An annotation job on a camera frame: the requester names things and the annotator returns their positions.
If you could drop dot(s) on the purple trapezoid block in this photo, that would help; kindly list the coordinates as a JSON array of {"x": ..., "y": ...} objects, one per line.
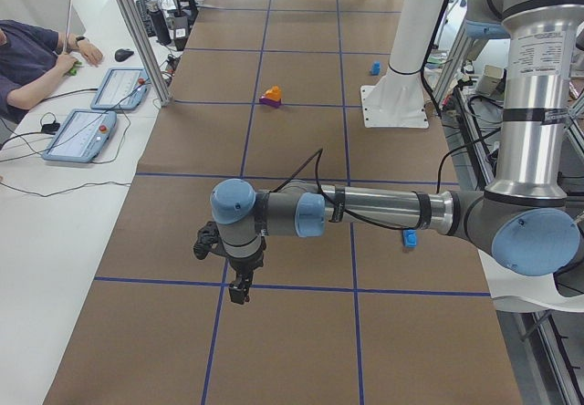
[{"x": 274, "y": 103}]

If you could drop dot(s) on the seated person in navy shirt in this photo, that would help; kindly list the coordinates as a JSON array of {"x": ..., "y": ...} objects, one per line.
[{"x": 34, "y": 60}]

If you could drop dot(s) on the black water bottle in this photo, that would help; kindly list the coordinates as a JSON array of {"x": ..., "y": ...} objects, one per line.
[{"x": 159, "y": 24}]

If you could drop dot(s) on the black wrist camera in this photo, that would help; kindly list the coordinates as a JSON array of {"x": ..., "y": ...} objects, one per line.
[{"x": 208, "y": 242}]

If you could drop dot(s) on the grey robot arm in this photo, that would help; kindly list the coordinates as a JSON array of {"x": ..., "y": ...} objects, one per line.
[{"x": 519, "y": 218}]

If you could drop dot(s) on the white chair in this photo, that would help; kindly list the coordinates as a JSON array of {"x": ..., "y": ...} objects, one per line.
[{"x": 516, "y": 293}]

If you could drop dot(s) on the upper teach pendant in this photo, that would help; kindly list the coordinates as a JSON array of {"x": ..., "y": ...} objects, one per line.
[{"x": 123, "y": 88}]

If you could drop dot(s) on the aluminium frame rack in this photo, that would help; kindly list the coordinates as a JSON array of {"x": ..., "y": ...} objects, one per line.
[{"x": 549, "y": 364}]

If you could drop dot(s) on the small blue block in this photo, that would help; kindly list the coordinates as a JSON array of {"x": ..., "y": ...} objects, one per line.
[{"x": 375, "y": 68}]

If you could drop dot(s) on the long blue studded brick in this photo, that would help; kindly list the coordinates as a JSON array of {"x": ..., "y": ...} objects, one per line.
[{"x": 409, "y": 238}]

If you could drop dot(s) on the teach pendant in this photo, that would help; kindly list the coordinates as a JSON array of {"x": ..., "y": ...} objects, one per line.
[
  {"x": 123, "y": 88},
  {"x": 81, "y": 136}
]

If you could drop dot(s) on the black computer mouse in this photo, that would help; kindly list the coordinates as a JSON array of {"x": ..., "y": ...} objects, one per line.
[{"x": 122, "y": 54}]

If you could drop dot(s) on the lower teach pendant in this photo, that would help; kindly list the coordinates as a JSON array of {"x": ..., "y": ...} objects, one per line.
[{"x": 81, "y": 136}]

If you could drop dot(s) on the black keyboard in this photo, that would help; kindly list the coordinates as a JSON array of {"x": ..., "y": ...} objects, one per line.
[{"x": 142, "y": 7}]

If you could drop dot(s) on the aluminium frame post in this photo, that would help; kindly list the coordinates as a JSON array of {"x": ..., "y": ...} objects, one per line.
[{"x": 142, "y": 43}]

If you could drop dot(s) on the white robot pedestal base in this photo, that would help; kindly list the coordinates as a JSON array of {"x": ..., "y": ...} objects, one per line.
[{"x": 397, "y": 101}]

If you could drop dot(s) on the orange trapezoid block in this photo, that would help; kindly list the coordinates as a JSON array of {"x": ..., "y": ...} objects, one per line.
[{"x": 274, "y": 94}]

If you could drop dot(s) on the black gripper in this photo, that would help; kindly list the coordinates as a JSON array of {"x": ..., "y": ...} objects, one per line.
[{"x": 245, "y": 266}]

